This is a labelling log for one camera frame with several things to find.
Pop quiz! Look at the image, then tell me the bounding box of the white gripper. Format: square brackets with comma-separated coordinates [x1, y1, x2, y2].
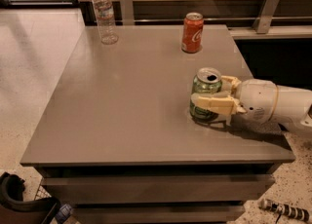
[190, 75, 278, 124]

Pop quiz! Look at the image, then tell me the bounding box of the green soda can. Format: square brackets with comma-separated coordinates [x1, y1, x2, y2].
[189, 67, 222, 122]

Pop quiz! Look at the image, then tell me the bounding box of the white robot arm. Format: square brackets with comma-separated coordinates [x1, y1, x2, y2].
[191, 76, 312, 134]

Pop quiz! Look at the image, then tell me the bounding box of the orange soda can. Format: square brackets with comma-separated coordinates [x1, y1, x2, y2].
[181, 12, 204, 54]

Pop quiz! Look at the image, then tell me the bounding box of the clear plastic water bottle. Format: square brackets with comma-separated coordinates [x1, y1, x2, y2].
[92, 0, 118, 45]

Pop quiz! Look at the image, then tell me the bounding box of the grey drawer cabinet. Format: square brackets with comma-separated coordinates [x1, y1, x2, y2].
[21, 25, 294, 224]

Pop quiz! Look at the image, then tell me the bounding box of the black white striped tool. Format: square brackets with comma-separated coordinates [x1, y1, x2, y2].
[258, 199, 312, 224]

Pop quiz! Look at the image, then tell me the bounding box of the blue cap object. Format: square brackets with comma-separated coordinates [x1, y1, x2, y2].
[55, 205, 72, 224]

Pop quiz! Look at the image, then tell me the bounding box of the black chair part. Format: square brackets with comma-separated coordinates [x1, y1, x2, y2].
[0, 172, 60, 224]

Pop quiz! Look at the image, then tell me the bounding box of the right metal wall bracket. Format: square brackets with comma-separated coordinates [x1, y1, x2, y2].
[253, 0, 280, 34]

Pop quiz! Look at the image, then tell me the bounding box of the metal wall bracket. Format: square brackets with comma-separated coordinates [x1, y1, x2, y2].
[253, 0, 280, 34]
[119, 0, 135, 25]

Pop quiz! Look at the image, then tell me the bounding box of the left metal wall bracket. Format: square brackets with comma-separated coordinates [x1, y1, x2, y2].
[119, 0, 135, 25]

